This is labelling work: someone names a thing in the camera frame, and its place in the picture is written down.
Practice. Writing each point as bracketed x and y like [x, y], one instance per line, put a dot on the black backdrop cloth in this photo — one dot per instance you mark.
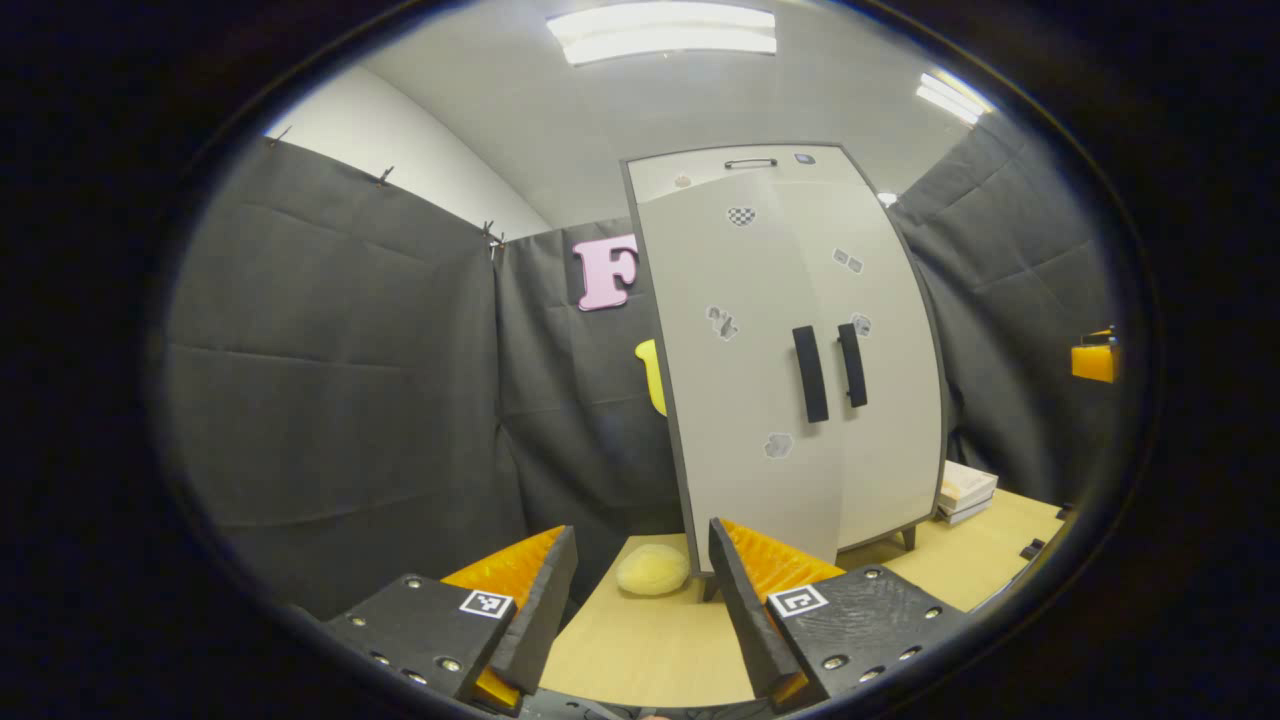
[350, 400]

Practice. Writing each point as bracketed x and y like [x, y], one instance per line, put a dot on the long ceiling light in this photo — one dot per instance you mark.
[660, 30]
[955, 98]

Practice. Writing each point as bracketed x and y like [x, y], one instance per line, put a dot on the grey cabinet door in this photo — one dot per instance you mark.
[890, 440]
[720, 400]

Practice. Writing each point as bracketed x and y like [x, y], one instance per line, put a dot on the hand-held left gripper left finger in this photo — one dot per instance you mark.
[545, 610]

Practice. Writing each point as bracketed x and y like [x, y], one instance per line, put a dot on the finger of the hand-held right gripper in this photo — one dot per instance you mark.
[1094, 362]

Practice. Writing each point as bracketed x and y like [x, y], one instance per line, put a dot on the yellow fuzzy sponge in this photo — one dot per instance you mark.
[652, 570]

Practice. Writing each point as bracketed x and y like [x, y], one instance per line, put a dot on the grey cabinet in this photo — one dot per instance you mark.
[810, 178]

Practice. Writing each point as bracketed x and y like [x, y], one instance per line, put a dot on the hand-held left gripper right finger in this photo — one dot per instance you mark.
[745, 610]

